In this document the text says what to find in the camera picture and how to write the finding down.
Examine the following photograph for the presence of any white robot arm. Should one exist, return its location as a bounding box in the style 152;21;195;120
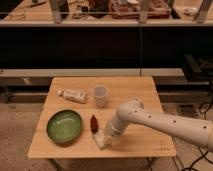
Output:
106;98;213;152

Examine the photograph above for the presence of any black floor cable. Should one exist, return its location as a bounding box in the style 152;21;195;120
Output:
172;99;213;171

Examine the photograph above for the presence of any red-brown oblong object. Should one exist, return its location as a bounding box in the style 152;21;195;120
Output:
90;116;98;133

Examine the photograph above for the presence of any red tray on shelf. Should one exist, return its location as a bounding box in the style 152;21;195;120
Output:
109;0;171;19

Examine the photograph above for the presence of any white tube bottle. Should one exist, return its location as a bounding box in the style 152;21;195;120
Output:
58;89;87;104

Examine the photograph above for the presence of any long wooden workbench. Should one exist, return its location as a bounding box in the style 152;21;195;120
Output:
0;0;213;77

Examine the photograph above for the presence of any white sponge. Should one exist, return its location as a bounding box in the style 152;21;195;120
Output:
92;130;112;150

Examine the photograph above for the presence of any wooden folding table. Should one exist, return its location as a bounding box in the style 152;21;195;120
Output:
28;77;176;164

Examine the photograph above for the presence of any clear plastic cup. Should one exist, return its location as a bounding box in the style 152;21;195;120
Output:
91;84;108;108

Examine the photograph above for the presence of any green ceramic bowl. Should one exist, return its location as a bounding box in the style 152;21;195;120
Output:
46;110;83;144

